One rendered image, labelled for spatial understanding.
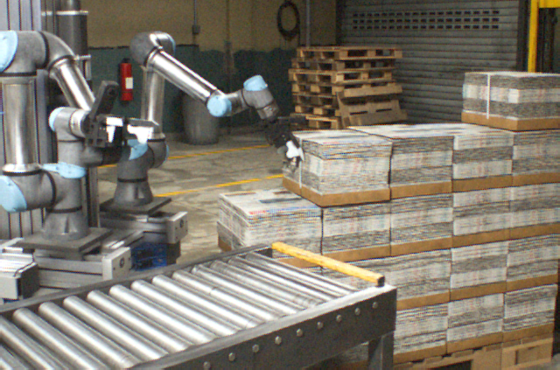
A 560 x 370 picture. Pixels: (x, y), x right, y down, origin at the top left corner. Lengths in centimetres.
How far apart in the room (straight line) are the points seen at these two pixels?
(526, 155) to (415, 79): 781
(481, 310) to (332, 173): 96
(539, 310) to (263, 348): 197
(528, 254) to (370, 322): 149
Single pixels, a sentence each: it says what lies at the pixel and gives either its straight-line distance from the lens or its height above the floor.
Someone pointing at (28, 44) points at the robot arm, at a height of 143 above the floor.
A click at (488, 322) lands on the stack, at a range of 323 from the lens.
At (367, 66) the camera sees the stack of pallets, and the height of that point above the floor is 107.
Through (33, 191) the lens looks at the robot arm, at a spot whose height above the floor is 99.
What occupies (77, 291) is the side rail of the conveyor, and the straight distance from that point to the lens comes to 193.
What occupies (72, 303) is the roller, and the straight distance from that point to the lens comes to 187.
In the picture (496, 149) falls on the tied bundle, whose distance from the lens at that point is 304.
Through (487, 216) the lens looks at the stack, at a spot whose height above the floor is 72.
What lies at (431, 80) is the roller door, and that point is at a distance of 1069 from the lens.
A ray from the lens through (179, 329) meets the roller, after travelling 169.
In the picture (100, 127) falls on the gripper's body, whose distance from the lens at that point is 187.
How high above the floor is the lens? 144
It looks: 10 degrees down
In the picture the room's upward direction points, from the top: straight up
